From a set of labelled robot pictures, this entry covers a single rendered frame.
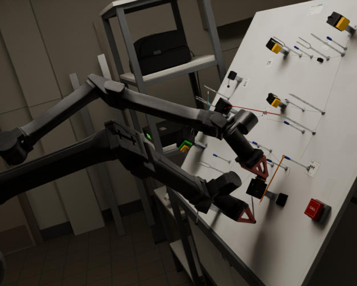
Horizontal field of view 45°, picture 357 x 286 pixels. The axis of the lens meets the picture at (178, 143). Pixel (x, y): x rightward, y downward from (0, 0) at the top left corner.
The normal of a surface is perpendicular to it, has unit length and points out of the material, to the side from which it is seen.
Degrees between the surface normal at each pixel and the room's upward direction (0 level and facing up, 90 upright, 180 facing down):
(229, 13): 90
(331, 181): 48
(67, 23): 90
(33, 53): 90
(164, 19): 90
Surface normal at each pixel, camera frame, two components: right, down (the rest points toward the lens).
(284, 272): -0.85, -0.39
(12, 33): 0.17, 0.23
